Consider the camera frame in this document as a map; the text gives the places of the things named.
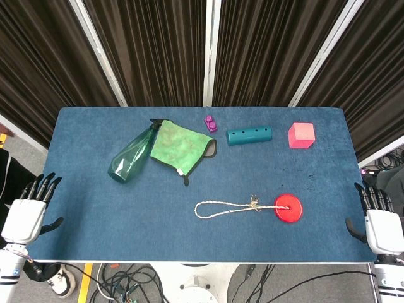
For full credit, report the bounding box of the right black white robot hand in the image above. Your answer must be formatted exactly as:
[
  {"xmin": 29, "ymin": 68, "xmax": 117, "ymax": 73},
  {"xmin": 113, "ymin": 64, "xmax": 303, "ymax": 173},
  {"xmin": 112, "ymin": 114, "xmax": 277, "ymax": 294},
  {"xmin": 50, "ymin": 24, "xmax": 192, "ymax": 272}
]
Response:
[{"xmin": 345, "ymin": 182, "xmax": 404, "ymax": 256}]

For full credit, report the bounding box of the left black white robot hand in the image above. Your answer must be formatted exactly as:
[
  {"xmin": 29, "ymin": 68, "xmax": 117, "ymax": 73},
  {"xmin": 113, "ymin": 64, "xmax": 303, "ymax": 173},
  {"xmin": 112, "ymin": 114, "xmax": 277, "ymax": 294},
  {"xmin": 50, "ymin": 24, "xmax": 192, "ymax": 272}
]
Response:
[{"xmin": 1, "ymin": 172, "xmax": 64, "ymax": 246}]

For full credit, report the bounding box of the red disc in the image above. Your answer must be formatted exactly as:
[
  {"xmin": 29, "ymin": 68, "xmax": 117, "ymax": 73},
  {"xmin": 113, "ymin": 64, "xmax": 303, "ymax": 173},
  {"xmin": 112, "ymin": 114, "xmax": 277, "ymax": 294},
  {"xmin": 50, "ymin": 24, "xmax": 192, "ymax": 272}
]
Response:
[{"xmin": 273, "ymin": 194, "xmax": 304, "ymax": 224}]

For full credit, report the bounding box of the beige twisted rope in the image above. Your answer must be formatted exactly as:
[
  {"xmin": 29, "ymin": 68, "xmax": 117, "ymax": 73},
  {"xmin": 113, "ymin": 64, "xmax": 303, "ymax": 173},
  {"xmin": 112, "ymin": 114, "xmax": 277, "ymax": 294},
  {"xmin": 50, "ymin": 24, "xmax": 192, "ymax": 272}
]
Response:
[{"xmin": 194, "ymin": 194, "xmax": 291, "ymax": 220}]

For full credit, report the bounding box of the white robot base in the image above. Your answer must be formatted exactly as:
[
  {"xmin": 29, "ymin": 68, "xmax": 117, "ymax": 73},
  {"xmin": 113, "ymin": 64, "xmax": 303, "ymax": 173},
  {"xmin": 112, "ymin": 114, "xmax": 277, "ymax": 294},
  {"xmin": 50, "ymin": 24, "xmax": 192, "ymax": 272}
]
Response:
[{"xmin": 151, "ymin": 263, "xmax": 241, "ymax": 303}]

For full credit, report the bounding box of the person in black clothing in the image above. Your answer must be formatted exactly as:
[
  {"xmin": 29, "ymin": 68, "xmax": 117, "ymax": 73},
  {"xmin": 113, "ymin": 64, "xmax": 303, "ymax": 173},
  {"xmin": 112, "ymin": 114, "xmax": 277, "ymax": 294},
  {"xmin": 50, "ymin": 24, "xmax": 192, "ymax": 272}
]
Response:
[{"xmin": 0, "ymin": 123, "xmax": 45, "ymax": 208}]

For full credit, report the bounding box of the white and black shoe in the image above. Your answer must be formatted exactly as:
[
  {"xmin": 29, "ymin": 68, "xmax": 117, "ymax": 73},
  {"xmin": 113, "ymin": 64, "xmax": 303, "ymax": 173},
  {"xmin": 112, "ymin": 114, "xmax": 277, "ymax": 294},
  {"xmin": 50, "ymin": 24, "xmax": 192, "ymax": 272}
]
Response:
[{"xmin": 47, "ymin": 264, "xmax": 77, "ymax": 299}]

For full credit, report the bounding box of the pink cube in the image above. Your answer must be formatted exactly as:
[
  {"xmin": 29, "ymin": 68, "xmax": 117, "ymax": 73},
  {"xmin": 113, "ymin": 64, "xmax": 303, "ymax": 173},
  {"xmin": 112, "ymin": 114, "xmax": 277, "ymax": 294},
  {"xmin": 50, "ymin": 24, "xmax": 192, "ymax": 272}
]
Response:
[{"xmin": 287, "ymin": 122, "xmax": 316, "ymax": 150}]

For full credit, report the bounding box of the green transparent spray bottle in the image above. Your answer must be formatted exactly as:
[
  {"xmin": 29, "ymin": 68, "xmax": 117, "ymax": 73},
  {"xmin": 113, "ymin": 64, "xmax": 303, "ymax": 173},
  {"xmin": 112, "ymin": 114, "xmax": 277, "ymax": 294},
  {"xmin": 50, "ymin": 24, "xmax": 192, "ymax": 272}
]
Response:
[{"xmin": 107, "ymin": 118, "xmax": 165, "ymax": 184}]

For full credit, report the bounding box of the dark brown curtain panel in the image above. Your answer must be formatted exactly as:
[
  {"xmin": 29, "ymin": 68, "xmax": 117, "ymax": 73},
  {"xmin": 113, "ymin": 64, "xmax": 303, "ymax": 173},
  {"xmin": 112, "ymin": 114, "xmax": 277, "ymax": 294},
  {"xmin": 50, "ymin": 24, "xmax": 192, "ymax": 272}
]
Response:
[
  {"xmin": 0, "ymin": 0, "xmax": 121, "ymax": 149},
  {"xmin": 82, "ymin": 0, "xmax": 208, "ymax": 107},
  {"xmin": 211, "ymin": 0, "xmax": 350, "ymax": 107},
  {"xmin": 298, "ymin": 0, "xmax": 404, "ymax": 162}
]

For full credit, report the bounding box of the teal half-cylinder block with holes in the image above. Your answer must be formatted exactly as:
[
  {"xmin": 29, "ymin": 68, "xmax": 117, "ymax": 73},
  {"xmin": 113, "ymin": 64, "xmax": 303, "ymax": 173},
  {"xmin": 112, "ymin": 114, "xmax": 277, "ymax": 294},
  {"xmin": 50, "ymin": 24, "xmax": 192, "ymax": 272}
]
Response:
[{"xmin": 225, "ymin": 125, "xmax": 273, "ymax": 147}]

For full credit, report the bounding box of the green cloth with black trim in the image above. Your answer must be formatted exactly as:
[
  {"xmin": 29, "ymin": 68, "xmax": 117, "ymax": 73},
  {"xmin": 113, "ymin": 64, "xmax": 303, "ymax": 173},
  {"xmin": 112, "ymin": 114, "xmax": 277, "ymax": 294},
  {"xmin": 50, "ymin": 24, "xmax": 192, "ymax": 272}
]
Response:
[{"xmin": 150, "ymin": 119, "xmax": 218, "ymax": 187}]

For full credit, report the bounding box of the blue fabric table cover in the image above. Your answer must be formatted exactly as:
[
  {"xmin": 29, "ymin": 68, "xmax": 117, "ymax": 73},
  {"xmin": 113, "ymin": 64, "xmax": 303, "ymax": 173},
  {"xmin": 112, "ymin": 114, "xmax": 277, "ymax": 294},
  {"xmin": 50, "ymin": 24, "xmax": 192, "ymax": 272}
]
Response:
[{"xmin": 30, "ymin": 106, "xmax": 377, "ymax": 263}]

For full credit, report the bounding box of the purple toy brick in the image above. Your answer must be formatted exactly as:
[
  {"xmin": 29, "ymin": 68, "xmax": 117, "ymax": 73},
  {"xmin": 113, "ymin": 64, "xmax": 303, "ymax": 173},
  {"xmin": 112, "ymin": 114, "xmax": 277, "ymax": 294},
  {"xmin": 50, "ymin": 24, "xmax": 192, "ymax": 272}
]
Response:
[{"xmin": 203, "ymin": 115, "xmax": 219, "ymax": 134}]

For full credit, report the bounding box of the black cable bundle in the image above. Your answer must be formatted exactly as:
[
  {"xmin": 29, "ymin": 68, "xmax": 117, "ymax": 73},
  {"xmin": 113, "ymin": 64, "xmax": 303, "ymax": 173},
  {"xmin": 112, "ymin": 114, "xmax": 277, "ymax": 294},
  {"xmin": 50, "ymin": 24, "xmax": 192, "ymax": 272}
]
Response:
[{"xmin": 374, "ymin": 148, "xmax": 404, "ymax": 173}]

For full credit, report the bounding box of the white frame post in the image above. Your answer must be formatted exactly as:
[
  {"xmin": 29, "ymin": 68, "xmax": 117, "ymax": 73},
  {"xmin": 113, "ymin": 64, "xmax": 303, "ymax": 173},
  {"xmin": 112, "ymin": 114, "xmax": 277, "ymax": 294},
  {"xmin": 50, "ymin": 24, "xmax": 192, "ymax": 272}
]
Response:
[
  {"xmin": 68, "ymin": 0, "xmax": 128, "ymax": 107},
  {"xmin": 202, "ymin": 0, "xmax": 222, "ymax": 107},
  {"xmin": 358, "ymin": 134, "xmax": 404, "ymax": 169},
  {"xmin": 0, "ymin": 114, "xmax": 49, "ymax": 152},
  {"xmin": 287, "ymin": 0, "xmax": 359, "ymax": 107}
]

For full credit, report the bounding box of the black floor cable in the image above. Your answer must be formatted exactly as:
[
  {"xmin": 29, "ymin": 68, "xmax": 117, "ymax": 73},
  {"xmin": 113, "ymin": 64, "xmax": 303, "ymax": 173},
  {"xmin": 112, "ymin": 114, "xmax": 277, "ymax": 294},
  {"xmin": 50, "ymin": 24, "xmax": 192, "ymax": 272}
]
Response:
[
  {"xmin": 242, "ymin": 263, "xmax": 377, "ymax": 303},
  {"xmin": 62, "ymin": 263, "xmax": 173, "ymax": 303}
]

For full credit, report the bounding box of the white floor cable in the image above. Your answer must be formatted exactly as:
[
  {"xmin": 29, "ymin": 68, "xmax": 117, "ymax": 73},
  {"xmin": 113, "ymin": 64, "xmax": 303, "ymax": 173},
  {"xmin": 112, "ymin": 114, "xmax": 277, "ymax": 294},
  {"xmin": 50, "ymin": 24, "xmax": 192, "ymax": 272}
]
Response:
[{"xmin": 96, "ymin": 263, "xmax": 118, "ymax": 301}]

